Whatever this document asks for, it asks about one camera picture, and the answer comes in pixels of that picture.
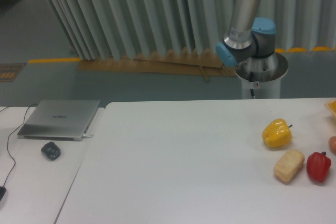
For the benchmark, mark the yellow bell pepper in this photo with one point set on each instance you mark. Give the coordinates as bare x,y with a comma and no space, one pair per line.
277,134

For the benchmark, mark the brown round food item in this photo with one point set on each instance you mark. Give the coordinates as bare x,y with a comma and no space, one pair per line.
332,144

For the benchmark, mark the grey pleated curtain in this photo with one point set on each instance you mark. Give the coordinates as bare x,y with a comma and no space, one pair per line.
126,28

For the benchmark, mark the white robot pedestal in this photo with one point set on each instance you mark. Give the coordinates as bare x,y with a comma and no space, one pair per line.
261,77

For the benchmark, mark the white laptop plug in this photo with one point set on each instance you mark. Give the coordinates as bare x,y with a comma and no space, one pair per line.
87,136

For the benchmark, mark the brown cardboard sheet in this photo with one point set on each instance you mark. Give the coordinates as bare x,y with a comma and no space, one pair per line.
207,64

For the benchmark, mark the black mouse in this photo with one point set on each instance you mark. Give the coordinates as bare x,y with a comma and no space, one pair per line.
2,192

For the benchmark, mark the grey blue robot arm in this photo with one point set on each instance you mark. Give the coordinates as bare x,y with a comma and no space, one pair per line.
246,24

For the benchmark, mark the red bell pepper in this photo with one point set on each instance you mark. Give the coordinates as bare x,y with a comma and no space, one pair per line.
318,165

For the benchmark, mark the silver laptop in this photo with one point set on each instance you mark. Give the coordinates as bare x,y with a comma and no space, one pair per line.
60,120

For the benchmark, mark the toy bread loaf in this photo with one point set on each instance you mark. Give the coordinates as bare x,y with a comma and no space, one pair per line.
287,167

